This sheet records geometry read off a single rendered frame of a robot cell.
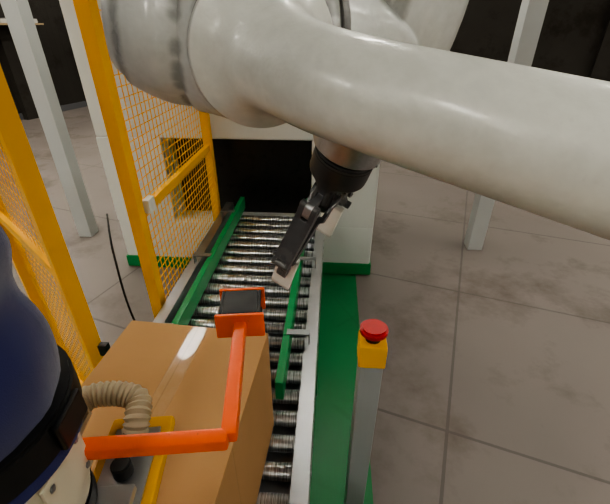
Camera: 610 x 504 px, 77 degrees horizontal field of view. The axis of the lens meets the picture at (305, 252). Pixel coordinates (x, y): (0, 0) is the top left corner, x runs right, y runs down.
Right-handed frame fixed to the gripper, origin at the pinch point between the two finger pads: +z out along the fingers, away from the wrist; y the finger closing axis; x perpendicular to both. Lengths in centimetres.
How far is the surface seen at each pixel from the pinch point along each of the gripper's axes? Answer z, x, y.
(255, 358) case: 47.3, 1.5, 0.8
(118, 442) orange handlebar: 10.3, 4.5, -34.0
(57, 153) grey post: 194, 249, 105
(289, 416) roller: 86, -15, 8
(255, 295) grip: 15.6, 5.0, -2.6
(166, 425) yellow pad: 25.0, 3.9, -26.9
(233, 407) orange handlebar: 8.8, -4.7, -22.8
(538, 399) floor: 122, -120, 103
